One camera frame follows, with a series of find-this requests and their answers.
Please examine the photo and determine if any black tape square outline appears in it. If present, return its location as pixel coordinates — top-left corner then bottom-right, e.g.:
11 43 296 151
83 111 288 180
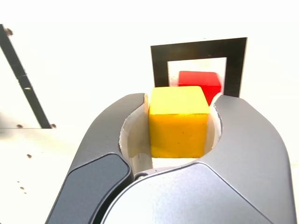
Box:
150 36 248 98

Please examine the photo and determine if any black tape strip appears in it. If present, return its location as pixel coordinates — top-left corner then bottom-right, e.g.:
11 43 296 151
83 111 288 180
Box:
0 24 52 129

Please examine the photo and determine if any red cube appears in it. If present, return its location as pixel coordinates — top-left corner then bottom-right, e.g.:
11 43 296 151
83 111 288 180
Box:
178 70 222 107

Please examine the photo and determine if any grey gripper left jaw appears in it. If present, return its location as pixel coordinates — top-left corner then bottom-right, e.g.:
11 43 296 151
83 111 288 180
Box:
45 92 154 224

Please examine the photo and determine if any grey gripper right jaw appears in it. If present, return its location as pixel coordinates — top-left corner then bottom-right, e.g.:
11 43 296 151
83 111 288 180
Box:
90 92 295 224

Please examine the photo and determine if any yellow cube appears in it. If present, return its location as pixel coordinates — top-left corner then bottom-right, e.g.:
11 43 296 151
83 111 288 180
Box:
148 85 209 159

